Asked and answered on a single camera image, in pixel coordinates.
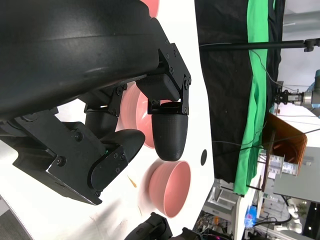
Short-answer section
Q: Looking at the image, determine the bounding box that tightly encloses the green cloth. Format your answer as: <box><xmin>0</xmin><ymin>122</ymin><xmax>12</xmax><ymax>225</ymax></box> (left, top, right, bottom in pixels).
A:
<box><xmin>233</xmin><ymin>0</ymin><xmax>277</xmax><ymax>196</ymax></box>

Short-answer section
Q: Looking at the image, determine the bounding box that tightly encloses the black backdrop cloth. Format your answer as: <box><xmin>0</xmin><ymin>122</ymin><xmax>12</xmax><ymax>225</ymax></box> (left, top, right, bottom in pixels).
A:
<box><xmin>194</xmin><ymin>0</ymin><xmax>286</xmax><ymax>185</ymax></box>

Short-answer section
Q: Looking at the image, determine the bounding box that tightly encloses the black stand pole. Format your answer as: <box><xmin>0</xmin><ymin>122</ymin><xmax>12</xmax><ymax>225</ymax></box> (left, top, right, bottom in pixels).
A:
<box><xmin>199</xmin><ymin>39</ymin><xmax>320</xmax><ymax>53</ymax></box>

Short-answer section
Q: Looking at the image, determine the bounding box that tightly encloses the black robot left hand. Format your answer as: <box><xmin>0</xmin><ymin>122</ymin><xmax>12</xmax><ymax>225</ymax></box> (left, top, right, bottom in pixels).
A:
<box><xmin>0</xmin><ymin>0</ymin><xmax>192</xmax><ymax>206</ymax></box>

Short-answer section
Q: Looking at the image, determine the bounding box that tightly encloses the pink plastic bowl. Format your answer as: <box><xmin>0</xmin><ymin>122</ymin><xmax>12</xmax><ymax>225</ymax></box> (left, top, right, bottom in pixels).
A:
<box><xmin>141</xmin><ymin>0</ymin><xmax>160</xmax><ymax>18</ymax></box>
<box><xmin>119</xmin><ymin>81</ymin><xmax>173</xmax><ymax>150</ymax></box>
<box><xmin>149</xmin><ymin>160</ymin><xmax>192</xmax><ymax>219</ymax></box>

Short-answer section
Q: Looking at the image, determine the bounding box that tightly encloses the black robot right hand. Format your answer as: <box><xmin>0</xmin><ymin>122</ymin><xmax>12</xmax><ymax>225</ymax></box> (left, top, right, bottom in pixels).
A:
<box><xmin>124</xmin><ymin>212</ymin><xmax>198</xmax><ymax>240</ymax></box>

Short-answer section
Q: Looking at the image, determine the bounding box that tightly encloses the brown wooden box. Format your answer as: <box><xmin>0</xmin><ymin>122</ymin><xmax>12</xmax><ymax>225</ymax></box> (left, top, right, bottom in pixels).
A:
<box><xmin>262</xmin><ymin>112</ymin><xmax>308</xmax><ymax>178</ymax></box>

